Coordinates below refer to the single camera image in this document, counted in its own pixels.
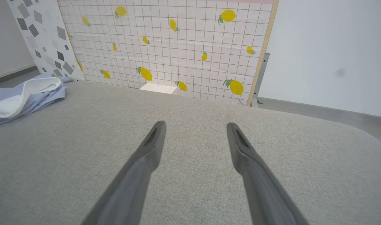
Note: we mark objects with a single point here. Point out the small white box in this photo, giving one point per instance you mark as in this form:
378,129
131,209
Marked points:
157,88

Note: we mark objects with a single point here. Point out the grey metal panel bracket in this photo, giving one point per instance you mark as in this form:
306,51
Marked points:
261,75

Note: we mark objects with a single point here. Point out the light blue and white garment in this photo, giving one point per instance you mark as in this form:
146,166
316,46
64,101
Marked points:
37,100

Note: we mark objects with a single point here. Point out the light wooden frame strip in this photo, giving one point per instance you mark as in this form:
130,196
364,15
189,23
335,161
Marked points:
263,47

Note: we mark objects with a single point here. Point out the lemon print tile panel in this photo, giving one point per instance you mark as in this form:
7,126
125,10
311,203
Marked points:
178,56

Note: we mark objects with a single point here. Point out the grey terrazzo pattern panel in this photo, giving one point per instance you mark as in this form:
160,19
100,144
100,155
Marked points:
43,31

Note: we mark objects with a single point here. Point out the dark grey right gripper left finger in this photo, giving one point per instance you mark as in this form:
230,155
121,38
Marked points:
140,175

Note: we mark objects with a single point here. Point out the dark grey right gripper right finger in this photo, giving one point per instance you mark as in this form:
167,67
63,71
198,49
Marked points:
256,181

